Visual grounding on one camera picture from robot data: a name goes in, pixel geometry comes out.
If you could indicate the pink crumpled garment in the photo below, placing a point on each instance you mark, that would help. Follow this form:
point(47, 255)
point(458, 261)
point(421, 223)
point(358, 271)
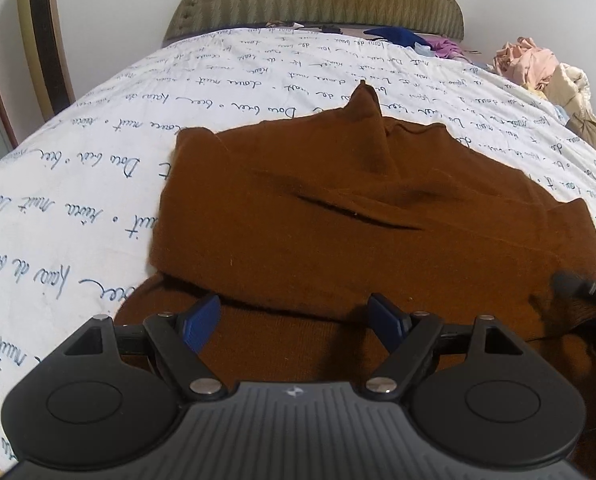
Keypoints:
point(525, 62)

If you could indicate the khaki garment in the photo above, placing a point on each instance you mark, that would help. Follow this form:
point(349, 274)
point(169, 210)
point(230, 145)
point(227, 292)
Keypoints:
point(595, 135)

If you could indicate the brown knit sweater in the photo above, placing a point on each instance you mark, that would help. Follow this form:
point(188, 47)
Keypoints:
point(328, 240)

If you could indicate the purple cloth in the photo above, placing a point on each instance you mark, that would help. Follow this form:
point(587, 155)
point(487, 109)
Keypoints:
point(445, 46)

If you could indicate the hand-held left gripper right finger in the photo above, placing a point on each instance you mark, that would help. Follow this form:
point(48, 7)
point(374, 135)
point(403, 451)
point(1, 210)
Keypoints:
point(385, 320)

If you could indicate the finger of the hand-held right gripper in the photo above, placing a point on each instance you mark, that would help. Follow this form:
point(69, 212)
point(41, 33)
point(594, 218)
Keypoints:
point(577, 285)

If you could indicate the white script-print bedsheet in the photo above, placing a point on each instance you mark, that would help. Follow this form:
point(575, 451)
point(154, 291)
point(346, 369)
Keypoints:
point(103, 185)

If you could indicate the dark blue cloth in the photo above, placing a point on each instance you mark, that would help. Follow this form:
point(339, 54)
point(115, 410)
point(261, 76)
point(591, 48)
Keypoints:
point(395, 36)

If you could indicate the cream crumpled garment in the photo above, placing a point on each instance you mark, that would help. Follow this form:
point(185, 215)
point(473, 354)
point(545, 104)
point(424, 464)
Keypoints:
point(567, 85)

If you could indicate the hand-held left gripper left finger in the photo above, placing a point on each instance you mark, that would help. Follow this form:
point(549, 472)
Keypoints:
point(200, 322)

